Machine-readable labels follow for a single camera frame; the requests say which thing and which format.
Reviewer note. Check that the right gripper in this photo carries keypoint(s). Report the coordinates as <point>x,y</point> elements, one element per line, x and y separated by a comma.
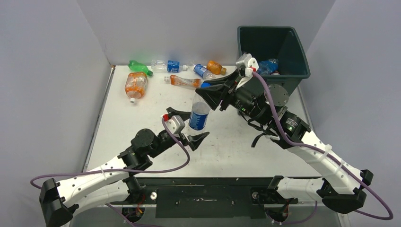
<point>213,94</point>

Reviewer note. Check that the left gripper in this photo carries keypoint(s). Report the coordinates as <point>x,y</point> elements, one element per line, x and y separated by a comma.
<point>193,140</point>

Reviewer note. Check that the slim blue label bottle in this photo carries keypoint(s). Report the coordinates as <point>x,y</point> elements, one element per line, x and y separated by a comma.
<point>199,113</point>

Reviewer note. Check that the blue label bottle edge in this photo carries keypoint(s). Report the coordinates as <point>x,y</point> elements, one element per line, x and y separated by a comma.
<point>268,66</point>

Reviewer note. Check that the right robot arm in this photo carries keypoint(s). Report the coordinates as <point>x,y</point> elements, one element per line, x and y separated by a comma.
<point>340,187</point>

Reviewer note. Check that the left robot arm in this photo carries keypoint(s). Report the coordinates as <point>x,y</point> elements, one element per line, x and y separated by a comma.
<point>114,180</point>

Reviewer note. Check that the dark green plastic bin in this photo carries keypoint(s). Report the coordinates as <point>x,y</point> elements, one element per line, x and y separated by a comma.
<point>276,42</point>

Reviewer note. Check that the orange juice bottle far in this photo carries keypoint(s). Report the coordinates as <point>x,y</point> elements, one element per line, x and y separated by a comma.
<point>216,68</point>

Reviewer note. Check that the blue label bottle blue cap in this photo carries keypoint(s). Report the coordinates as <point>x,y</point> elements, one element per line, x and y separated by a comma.
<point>203,72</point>

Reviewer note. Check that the flattened orange label bottle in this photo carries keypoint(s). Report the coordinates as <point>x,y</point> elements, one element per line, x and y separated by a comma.
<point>182,82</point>

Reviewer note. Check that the clear bottle blue label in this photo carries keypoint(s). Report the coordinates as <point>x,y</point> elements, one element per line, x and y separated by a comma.
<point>169,66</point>

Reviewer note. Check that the large orange label bottle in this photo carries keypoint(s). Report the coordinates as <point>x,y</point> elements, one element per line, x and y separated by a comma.
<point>136,86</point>

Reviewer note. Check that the green plastic bottle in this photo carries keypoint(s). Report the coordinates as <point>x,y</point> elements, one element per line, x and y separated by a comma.
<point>136,66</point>

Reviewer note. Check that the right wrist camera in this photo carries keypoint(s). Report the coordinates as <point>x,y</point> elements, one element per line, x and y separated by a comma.
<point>248,63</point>

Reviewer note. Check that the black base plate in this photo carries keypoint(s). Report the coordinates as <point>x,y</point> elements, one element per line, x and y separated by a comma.
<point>192,197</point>

